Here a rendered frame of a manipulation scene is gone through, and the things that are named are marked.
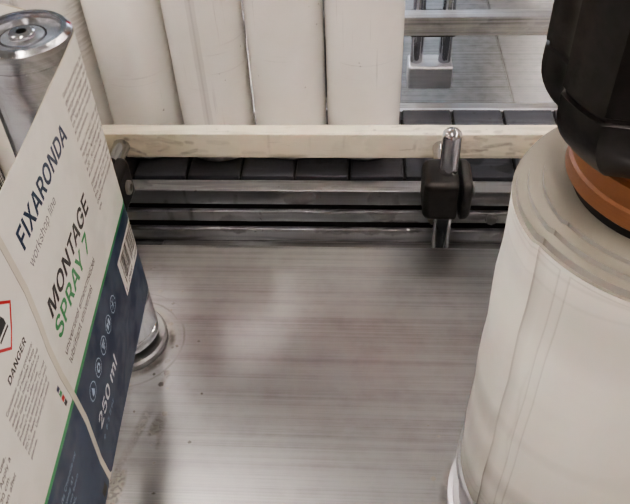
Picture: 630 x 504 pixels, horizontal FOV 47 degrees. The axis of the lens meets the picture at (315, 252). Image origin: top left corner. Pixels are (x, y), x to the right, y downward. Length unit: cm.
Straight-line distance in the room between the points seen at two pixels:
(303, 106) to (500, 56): 30
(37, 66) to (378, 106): 26
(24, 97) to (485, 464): 22
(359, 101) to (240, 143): 8
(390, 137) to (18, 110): 26
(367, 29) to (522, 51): 33
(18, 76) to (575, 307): 21
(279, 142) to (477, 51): 32
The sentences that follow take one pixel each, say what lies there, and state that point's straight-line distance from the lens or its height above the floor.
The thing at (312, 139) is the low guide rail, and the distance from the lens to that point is 49.
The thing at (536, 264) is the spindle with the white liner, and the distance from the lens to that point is 20.
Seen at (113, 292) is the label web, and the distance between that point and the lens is 33.
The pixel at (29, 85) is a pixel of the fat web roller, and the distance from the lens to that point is 30.
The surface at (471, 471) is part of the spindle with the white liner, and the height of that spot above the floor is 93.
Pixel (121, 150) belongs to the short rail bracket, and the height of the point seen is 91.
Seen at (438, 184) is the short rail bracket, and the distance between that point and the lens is 44.
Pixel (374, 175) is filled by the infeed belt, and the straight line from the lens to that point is 51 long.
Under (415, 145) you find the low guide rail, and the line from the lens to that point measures 49.
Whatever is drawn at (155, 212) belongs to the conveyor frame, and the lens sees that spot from 53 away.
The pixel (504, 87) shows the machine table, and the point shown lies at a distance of 71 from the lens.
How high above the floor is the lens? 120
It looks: 44 degrees down
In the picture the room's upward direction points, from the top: 3 degrees counter-clockwise
